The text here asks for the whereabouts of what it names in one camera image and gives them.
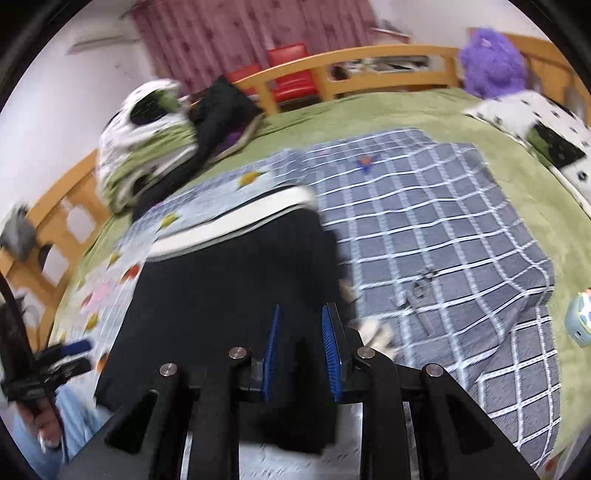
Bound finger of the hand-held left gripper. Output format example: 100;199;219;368
54;357;92;383
61;339;93;357

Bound black pants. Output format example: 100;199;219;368
95;185;400;455

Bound grey checked blanket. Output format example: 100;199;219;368
277;129;561;467

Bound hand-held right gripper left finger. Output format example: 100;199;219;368
58;305;282;480

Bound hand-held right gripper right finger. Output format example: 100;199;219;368
321;303;541;480

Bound small metal tool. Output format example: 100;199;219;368
399;268;439;337

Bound pink striped curtain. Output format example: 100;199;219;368
131;0;377;93

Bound person's left hand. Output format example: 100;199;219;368
22;397;64;452

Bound black cable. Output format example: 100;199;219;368
0;272;68;462

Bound person's light blue jeans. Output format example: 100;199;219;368
11;383;116;476

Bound wooden bed frame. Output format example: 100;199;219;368
0;31;591;342

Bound purple plush toy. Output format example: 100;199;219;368
458;28;527;99

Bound purple cloth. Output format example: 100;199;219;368
216;128;253;154

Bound red chair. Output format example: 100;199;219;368
225;64;263;88
267;43;321;106

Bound white floral pillow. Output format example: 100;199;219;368
464;90;591;206

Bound folded white floral quilt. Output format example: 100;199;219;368
97;79;199;215

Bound light blue toy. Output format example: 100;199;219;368
564;288;591;347

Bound black jacket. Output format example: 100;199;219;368
131;76;264;222

